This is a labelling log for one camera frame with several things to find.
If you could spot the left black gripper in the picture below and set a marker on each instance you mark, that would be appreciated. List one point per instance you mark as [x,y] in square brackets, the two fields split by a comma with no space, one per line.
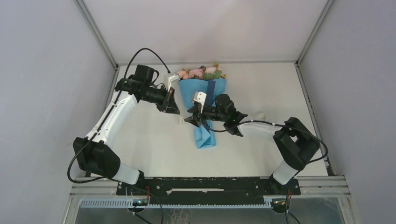
[168,104]

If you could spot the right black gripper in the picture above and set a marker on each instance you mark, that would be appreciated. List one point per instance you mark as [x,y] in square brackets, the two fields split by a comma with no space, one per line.
[198,114]

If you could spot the blue wrapping paper sheet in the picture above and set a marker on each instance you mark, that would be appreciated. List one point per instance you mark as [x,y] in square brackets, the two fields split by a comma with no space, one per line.
[199,87]

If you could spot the pale pink fake flower stem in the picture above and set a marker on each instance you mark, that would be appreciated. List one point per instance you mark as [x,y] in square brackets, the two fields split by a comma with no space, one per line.
[213,72]

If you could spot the cream ribbon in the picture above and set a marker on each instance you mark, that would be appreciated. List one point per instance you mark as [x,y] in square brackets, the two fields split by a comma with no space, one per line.
[256,117]

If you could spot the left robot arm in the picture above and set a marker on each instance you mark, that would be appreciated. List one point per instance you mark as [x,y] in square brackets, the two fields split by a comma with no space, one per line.
[94,153]

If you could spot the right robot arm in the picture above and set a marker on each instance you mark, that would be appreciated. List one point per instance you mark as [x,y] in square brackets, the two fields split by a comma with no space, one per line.
[296,144]

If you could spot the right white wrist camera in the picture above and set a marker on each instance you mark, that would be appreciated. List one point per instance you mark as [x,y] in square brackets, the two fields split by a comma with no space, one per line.
[199,97]

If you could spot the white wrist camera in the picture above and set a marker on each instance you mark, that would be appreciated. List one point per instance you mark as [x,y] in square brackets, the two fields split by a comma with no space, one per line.
[199,97]
[171,79]

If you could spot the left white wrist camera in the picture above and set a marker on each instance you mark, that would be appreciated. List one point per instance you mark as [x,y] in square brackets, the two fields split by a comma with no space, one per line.
[171,79]

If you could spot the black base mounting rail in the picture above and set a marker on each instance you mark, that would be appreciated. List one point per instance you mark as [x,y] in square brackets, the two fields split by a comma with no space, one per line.
[210,190]

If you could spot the white cable duct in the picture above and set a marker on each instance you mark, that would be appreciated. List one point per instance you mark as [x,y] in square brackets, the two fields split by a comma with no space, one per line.
[137,203]

